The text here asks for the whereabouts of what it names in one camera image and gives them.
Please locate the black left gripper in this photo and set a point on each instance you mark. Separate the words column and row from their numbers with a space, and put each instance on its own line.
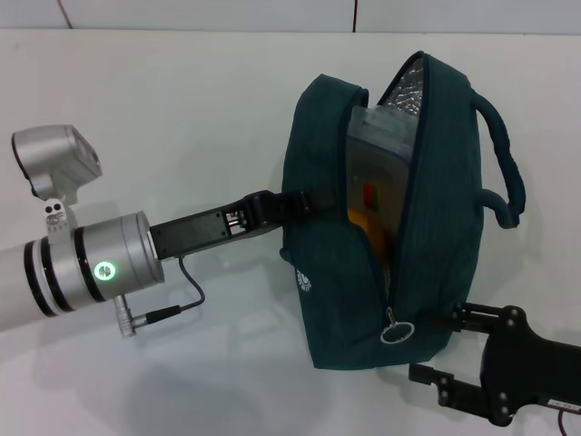
column 195, row 236

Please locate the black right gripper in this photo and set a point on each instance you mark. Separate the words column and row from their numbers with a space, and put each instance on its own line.
column 535, row 372

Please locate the orange yellow pear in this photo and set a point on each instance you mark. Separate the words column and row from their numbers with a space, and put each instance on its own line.
column 372, row 231

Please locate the clear plastic blue-rimmed food container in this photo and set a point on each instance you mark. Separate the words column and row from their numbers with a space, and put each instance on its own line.
column 377, row 150

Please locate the dark teal insulated lunch bag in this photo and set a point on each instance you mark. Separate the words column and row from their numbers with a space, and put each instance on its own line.
column 454, row 204

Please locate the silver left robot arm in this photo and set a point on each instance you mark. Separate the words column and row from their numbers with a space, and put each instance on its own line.
column 68, row 272

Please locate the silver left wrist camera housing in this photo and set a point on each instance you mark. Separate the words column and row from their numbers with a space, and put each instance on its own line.
column 59, row 159

